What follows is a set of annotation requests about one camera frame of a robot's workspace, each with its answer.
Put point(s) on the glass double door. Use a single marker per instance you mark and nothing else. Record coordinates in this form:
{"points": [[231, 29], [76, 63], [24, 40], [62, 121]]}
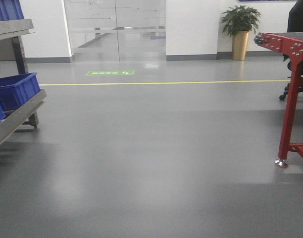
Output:
{"points": [[116, 30]]}

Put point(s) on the gold plant pot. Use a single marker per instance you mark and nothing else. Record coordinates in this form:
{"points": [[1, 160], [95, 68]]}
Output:
{"points": [[239, 45]]}

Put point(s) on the potted green plant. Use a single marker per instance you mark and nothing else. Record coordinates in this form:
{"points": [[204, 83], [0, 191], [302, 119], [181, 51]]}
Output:
{"points": [[240, 18]]}

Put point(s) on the blue plastic bin middle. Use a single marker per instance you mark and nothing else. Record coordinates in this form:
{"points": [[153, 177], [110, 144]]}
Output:
{"points": [[16, 90]]}

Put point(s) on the blue plastic bin upper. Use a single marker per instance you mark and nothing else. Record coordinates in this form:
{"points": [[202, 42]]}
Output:
{"points": [[10, 10]]}

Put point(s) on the red conveyor frame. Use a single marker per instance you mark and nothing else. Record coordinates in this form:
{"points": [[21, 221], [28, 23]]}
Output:
{"points": [[290, 44]]}

